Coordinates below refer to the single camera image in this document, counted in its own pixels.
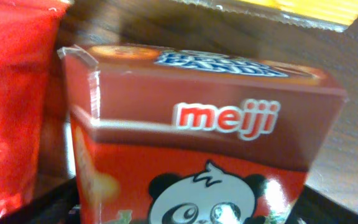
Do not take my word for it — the yellow Hacks candy bag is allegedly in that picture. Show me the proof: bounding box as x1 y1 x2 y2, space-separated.
176 0 358 32

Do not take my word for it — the red Hello Panda box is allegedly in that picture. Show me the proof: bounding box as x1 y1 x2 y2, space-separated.
58 44 347 223

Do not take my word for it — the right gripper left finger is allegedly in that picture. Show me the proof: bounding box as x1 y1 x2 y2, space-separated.
0 177 78 224

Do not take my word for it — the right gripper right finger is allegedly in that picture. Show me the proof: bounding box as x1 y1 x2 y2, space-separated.
286 186 358 224

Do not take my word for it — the red Hacks candy bag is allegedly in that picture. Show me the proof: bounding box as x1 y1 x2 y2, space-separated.
0 0 71 218

